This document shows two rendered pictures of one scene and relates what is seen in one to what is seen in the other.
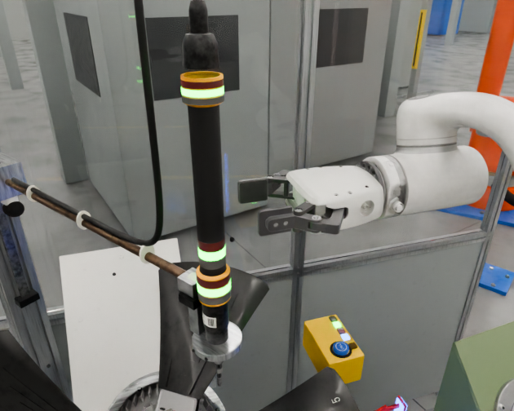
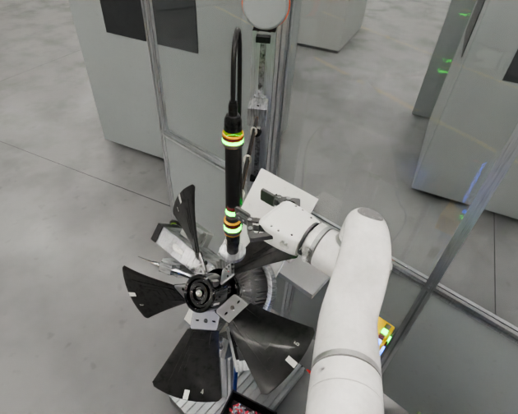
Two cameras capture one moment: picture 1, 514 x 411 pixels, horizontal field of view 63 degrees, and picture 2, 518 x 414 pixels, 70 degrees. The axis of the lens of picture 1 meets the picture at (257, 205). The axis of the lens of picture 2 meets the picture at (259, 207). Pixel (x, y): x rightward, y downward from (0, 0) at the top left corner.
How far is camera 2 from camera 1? 0.61 m
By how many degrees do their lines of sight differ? 47
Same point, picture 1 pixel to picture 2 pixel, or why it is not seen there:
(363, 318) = (474, 370)
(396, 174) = (312, 241)
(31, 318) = not seen: hidden behind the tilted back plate
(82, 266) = (266, 180)
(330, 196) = (266, 224)
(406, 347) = not seen: outside the picture
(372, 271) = (503, 344)
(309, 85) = (512, 151)
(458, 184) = not seen: hidden behind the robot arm
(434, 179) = (331, 262)
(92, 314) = (256, 206)
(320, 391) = (295, 333)
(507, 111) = (350, 252)
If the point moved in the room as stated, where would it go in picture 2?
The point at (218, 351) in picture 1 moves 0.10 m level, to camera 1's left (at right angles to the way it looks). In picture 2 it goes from (224, 255) to (206, 231)
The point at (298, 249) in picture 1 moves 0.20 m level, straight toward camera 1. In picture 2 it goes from (437, 272) to (397, 288)
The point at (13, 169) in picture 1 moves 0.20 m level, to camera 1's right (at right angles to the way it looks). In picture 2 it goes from (261, 112) to (293, 138)
